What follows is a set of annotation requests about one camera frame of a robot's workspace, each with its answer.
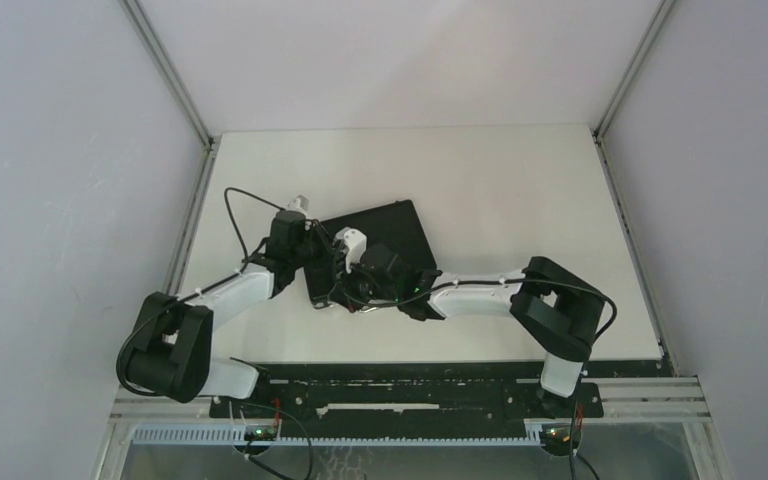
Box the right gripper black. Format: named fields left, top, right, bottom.
left=330, top=254, right=401, bottom=314

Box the black aluminium poker case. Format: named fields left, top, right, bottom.
left=304, top=200, right=437, bottom=309

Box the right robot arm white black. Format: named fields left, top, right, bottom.
left=334, top=245, right=618, bottom=416

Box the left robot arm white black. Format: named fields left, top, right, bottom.
left=115, top=210, right=328, bottom=417

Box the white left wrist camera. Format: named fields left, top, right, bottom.
left=287, top=195, right=309, bottom=216

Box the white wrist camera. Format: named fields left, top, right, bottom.
left=287, top=195, right=309, bottom=216
left=334, top=227, right=367, bottom=274

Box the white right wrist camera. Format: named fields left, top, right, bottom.
left=334, top=227, right=367, bottom=274

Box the left black cable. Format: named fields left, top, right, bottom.
left=114, top=187, right=289, bottom=397

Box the black mounting rail base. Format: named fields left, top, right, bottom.
left=142, top=359, right=605, bottom=442

